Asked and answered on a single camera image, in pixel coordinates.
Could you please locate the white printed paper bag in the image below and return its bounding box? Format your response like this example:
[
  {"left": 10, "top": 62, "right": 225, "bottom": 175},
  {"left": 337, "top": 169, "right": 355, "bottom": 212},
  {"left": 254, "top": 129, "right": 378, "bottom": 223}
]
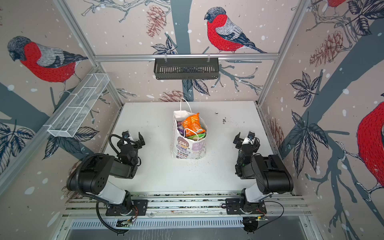
[{"left": 171, "top": 98, "right": 208, "bottom": 160}]

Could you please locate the green Lays chips packet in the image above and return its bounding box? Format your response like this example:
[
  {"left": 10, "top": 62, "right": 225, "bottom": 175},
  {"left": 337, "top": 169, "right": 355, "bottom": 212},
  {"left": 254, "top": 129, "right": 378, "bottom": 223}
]
[{"left": 187, "top": 133, "right": 207, "bottom": 141}]

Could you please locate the purple snack packet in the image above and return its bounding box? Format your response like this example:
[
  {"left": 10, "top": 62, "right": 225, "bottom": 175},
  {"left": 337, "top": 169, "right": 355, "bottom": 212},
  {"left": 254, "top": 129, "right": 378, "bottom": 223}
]
[{"left": 177, "top": 121, "right": 187, "bottom": 137}]

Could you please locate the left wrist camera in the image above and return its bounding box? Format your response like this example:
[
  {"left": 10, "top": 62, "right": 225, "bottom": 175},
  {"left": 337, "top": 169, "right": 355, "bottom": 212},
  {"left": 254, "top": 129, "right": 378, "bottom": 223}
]
[{"left": 122, "top": 131, "right": 133, "bottom": 142}]

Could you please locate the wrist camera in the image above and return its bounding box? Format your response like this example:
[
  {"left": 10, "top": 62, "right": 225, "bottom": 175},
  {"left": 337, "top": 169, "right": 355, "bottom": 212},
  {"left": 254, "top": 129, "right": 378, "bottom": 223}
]
[
  {"left": 122, "top": 131, "right": 133, "bottom": 142},
  {"left": 242, "top": 131, "right": 256, "bottom": 145}
]

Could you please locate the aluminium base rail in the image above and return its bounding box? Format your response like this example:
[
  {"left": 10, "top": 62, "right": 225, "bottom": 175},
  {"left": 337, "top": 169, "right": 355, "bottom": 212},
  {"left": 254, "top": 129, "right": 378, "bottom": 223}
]
[{"left": 61, "top": 191, "right": 310, "bottom": 219}]

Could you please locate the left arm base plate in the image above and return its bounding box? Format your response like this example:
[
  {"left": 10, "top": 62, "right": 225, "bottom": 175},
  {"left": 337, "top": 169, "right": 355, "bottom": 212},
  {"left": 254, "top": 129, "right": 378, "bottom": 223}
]
[{"left": 106, "top": 199, "right": 148, "bottom": 217}]

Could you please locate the white mesh wall shelf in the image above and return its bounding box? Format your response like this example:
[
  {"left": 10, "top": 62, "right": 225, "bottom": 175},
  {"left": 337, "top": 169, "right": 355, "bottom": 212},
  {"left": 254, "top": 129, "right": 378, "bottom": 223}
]
[{"left": 48, "top": 73, "right": 110, "bottom": 138}]

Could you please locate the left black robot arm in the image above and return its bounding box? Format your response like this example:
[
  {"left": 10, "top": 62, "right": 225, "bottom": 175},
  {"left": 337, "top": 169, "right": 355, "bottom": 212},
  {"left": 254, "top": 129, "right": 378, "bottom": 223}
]
[{"left": 67, "top": 131, "right": 146, "bottom": 210}]

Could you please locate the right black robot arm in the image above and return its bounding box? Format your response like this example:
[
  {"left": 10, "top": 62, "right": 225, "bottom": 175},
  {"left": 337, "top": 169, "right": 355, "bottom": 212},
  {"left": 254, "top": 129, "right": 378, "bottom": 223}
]
[{"left": 233, "top": 132, "right": 294, "bottom": 207}]

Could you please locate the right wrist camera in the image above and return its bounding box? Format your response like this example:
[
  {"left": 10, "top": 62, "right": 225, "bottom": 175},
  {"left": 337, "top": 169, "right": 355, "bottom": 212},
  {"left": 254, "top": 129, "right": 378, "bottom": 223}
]
[{"left": 242, "top": 131, "right": 256, "bottom": 145}]

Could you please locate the black hanging wire basket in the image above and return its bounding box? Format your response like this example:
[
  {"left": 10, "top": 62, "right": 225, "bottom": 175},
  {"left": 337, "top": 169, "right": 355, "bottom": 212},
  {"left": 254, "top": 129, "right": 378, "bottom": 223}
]
[{"left": 154, "top": 58, "right": 220, "bottom": 80}]

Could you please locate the orange chips packet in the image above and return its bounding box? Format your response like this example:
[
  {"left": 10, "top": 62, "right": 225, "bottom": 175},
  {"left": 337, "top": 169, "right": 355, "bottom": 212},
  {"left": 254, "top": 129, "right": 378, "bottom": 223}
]
[{"left": 182, "top": 113, "right": 206, "bottom": 137}]

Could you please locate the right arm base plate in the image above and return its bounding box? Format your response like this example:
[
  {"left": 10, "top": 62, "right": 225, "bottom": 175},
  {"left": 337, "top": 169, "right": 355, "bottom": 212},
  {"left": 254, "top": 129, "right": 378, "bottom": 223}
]
[{"left": 221, "top": 198, "right": 267, "bottom": 215}]

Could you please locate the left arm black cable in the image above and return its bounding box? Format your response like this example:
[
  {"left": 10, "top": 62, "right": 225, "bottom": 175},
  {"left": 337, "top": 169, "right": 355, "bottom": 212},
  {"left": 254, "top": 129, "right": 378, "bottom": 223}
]
[{"left": 95, "top": 200, "right": 133, "bottom": 235}]

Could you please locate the horizontal aluminium frame bar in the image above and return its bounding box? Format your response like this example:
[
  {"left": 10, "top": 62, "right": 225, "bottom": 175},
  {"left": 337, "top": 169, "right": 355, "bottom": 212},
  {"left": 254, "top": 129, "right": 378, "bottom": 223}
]
[{"left": 94, "top": 53, "right": 280, "bottom": 63}]

